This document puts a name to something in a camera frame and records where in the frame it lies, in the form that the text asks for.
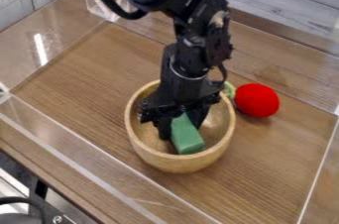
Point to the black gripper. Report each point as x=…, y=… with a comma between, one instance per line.
x=185, y=91

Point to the green rectangular block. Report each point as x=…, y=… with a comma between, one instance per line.
x=185, y=137

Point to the brown wooden bowl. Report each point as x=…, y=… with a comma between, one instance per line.
x=158, y=153

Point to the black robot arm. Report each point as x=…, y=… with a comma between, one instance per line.
x=200, y=23

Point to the red plush strawberry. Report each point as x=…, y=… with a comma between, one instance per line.
x=255, y=99

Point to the clear acrylic front wall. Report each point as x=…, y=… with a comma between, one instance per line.
x=113, y=193

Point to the black table clamp bracket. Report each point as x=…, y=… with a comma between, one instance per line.
x=41, y=212

